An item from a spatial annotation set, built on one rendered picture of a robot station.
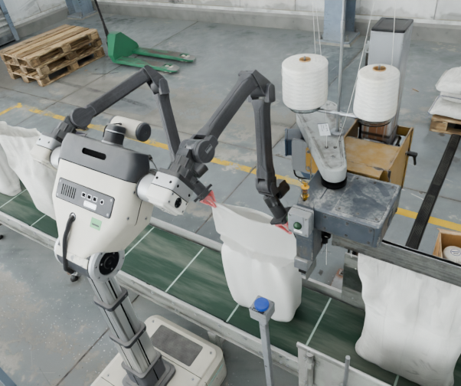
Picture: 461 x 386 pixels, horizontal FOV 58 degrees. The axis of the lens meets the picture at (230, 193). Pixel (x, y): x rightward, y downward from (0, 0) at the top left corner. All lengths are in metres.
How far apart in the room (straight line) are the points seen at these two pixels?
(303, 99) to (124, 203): 0.72
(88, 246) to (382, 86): 1.10
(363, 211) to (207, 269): 1.34
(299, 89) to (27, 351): 2.36
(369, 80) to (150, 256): 1.78
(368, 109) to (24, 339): 2.55
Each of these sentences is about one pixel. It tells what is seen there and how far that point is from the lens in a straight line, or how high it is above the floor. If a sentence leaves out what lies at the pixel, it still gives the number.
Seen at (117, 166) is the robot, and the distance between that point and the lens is 1.43.
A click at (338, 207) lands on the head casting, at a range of 1.42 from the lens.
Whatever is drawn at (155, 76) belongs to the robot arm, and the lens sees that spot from 1.91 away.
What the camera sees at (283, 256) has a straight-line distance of 1.95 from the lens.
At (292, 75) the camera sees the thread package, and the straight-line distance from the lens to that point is 1.51.
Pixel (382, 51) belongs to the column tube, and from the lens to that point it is 1.63.
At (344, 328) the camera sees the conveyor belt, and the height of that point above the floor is 0.38.
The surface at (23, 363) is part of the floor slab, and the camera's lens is 3.06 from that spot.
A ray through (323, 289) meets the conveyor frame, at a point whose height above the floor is 0.39.
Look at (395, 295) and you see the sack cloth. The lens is 1.78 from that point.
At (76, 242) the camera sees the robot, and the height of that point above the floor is 1.30.
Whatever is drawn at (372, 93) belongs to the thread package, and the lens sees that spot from 1.45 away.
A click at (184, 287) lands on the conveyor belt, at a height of 0.38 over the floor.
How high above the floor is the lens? 2.28
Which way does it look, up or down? 39 degrees down
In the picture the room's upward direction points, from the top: 8 degrees counter-clockwise
